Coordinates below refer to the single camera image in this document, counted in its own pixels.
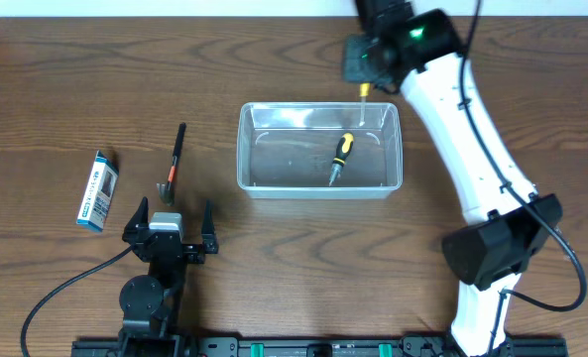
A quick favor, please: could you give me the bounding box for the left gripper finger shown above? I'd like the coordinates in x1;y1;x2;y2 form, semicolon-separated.
124;196;149;234
201;200;216;244

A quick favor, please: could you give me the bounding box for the black slim screwdriver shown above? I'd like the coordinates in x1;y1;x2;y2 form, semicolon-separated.
359;82;371;127

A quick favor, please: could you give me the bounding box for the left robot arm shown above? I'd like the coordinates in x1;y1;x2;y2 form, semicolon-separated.
116;198;219;357

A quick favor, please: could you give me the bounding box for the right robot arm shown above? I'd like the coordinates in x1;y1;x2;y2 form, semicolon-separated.
343;1;567;356

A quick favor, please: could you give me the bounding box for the clear plastic container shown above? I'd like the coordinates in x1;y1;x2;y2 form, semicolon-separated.
236;102;403;199

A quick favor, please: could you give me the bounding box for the small black claw hammer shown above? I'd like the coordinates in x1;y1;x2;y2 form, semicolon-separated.
157;123;186;206

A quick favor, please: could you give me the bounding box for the white and blue box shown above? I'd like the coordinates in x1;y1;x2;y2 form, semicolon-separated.
76;151;119;232

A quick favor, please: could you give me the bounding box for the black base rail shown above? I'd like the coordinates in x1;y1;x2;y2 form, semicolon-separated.
70;335;569;357

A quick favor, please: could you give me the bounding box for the left black cable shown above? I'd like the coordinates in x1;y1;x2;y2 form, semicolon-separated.
20;245;139;357

